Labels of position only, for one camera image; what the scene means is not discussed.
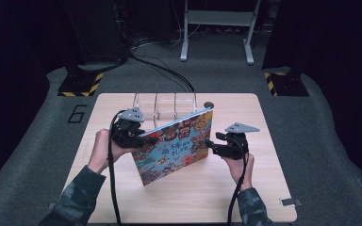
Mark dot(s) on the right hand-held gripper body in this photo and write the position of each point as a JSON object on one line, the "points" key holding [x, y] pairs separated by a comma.
{"points": [[234, 146]]}

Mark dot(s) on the person's left hand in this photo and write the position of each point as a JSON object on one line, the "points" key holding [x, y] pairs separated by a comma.
{"points": [[102, 150]]}

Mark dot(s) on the colourful picture book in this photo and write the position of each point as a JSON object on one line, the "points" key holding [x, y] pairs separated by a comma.
{"points": [[176, 147]]}

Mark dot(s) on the black stand with striped base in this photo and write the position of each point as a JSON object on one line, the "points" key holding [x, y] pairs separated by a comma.
{"points": [[288, 84], [79, 85]]}

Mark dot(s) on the white metal desk frame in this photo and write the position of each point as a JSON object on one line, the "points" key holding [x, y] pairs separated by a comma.
{"points": [[217, 18]]}

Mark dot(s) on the grey metal table bracket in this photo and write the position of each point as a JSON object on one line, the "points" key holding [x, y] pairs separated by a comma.
{"points": [[51, 206], [290, 201]]}

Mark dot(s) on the clear acrylic divided organizer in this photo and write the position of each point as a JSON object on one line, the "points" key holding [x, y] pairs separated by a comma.
{"points": [[165, 106]]}

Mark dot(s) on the person's right hand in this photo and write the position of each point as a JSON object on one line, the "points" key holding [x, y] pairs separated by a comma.
{"points": [[240, 171]]}

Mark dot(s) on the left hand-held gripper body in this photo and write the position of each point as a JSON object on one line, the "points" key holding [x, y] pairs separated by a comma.
{"points": [[127, 130]]}

